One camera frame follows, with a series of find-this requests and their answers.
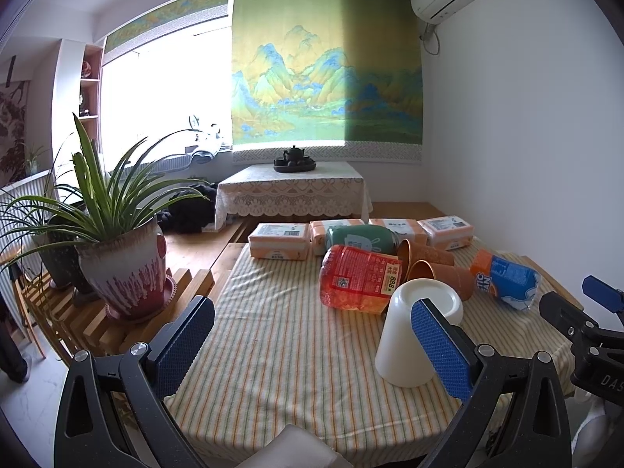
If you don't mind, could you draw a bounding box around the landscape painted window blind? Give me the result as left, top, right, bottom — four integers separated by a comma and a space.
104, 0, 233, 53

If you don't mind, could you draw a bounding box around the orange-brown cup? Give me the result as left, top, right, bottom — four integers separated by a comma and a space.
407, 260, 476, 301
397, 239, 456, 278

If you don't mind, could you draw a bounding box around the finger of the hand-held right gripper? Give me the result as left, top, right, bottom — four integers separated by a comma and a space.
539, 291, 601, 339
582, 275, 624, 326

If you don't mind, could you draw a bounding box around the blue and orange snack bag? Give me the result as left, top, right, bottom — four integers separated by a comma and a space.
469, 248, 543, 312

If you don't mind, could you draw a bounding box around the lace covered low table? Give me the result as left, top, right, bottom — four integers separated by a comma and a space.
214, 161, 374, 233

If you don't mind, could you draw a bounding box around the green spider plant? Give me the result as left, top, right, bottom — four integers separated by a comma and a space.
0, 112, 211, 266

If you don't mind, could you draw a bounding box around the air conditioner cable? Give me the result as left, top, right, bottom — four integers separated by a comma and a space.
419, 20, 442, 55

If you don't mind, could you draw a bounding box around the green can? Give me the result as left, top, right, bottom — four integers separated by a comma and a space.
326, 225, 399, 257

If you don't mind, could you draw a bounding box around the grey cloth on windowsill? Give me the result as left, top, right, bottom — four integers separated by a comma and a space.
188, 136, 233, 165

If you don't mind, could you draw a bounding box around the red plastic jar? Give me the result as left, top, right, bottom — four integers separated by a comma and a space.
319, 245, 409, 315

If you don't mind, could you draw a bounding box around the landscape painting wall hanging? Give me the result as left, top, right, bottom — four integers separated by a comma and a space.
229, 0, 426, 165

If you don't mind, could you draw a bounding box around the dark tea tray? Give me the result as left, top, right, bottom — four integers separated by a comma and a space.
273, 156, 317, 174

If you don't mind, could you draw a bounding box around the pink pot saucer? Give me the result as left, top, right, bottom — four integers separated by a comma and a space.
105, 275, 179, 325

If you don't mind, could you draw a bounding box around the red and white glazed pot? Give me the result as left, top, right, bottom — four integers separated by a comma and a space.
77, 214, 169, 323

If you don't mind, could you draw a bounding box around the wooden slatted plant stand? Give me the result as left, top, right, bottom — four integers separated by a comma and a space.
14, 266, 216, 358

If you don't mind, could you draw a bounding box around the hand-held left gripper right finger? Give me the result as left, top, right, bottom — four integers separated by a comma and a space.
411, 299, 573, 468

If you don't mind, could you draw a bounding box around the white cup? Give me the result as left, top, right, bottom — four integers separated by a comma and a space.
374, 278, 464, 388

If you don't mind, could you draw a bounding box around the red leaf wall picture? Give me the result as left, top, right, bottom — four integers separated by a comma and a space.
0, 80, 31, 187

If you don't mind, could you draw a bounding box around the dark plant pot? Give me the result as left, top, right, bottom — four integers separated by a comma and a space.
36, 224, 94, 294

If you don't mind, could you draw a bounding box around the white radiator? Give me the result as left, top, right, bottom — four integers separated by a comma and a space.
0, 170, 55, 274

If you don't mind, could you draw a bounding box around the wall shelf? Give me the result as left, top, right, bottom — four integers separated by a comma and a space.
77, 44, 104, 157

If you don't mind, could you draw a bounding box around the orange and white tissue pack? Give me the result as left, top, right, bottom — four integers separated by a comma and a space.
368, 218, 430, 247
418, 215, 475, 250
248, 223, 312, 261
310, 220, 365, 256

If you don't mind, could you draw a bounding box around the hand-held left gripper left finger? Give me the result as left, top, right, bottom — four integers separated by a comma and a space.
53, 295, 216, 468

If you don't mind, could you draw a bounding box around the dark cloth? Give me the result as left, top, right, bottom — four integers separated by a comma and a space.
156, 183, 218, 235

